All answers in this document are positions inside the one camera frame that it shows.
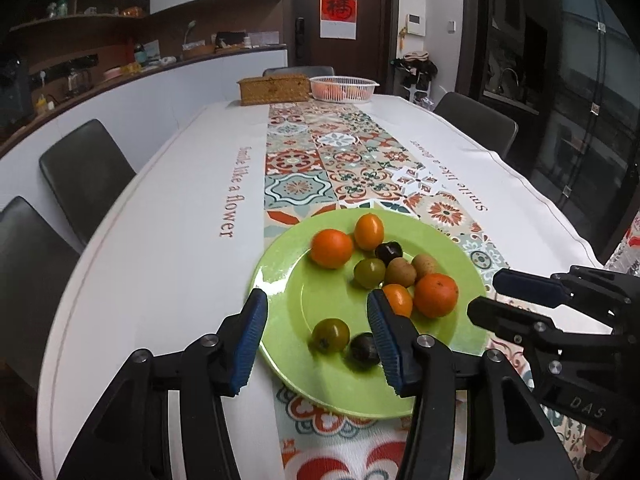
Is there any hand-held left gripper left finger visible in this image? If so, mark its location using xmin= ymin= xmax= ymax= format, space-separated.
xmin=57 ymin=287 xmax=271 ymax=480

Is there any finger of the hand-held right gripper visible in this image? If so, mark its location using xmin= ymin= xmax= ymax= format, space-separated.
xmin=467 ymin=296 xmax=622 ymax=377
xmin=492 ymin=264 xmax=640 ymax=312

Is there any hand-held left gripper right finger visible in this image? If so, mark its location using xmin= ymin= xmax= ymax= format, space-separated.
xmin=366 ymin=290 xmax=581 ymax=480

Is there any dark purple plum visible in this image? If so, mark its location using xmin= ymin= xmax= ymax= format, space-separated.
xmin=374 ymin=241 xmax=404 ymax=267
xmin=348 ymin=332 xmax=383 ymax=371

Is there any green tomato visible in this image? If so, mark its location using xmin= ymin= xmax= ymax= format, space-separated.
xmin=353 ymin=257 xmax=386 ymax=289
xmin=312 ymin=318 xmax=351 ymax=355

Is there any large orange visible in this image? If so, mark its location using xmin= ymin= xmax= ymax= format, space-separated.
xmin=413 ymin=273 xmax=459 ymax=319

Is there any tan round fruit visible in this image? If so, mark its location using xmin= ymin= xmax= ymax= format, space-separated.
xmin=411 ymin=254 xmax=441 ymax=281
xmin=384 ymin=258 xmax=417 ymax=288

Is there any green plate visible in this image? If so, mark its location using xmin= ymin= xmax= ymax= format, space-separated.
xmin=250 ymin=208 xmax=488 ymax=420

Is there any glossy mandarin orange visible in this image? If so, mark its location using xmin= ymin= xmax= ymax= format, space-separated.
xmin=354 ymin=213 xmax=385 ymax=251

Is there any person's right hand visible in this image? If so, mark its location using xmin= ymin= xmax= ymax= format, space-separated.
xmin=585 ymin=428 xmax=619 ymax=473

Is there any small mandarin orange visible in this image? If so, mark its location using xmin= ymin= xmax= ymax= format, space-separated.
xmin=310 ymin=228 xmax=354 ymax=268

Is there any white patterned tablecloth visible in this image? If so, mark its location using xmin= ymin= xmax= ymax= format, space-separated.
xmin=37 ymin=92 xmax=640 ymax=480

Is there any grey chair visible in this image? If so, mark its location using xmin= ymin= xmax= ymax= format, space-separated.
xmin=39 ymin=119 xmax=137 ymax=247
xmin=433 ymin=92 xmax=519 ymax=159
xmin=262 ymin=65 xmax=336 ymax=79
xmin=0 ymin=195 xmax=87 ymax=398

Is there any glass sliding door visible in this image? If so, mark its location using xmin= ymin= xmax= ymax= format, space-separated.
xmin=470 ymin=0 xmax=640 ymax=261

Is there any pile of bags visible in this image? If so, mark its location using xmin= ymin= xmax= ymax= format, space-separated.
xmin=392 ymin=51 xmax=439 ymax=92

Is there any wicker box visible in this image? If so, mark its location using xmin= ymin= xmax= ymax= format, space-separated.
xmin=237 ymin=74 xmax=311 ymax=107

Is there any white plastic basket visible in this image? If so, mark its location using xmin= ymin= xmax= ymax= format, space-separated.
xmin=309 ymin=75 xmax=380 ymax=104

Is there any white kitchen counter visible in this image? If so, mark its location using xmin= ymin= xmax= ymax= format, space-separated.
xmin=0 ymin=42 xmax=289 ymax=206

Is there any dark wooden door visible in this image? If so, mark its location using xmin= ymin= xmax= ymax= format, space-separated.
xmin=289 ymin=0 xmax=392 ymax=97

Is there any glass kettle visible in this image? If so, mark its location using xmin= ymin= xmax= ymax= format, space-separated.
xmin=65 ymin=67 xmax=92 ymax=97

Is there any red wall poster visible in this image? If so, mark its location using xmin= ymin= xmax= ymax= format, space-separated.
xmin=320 ymin=0 xmax=359 ymax=40

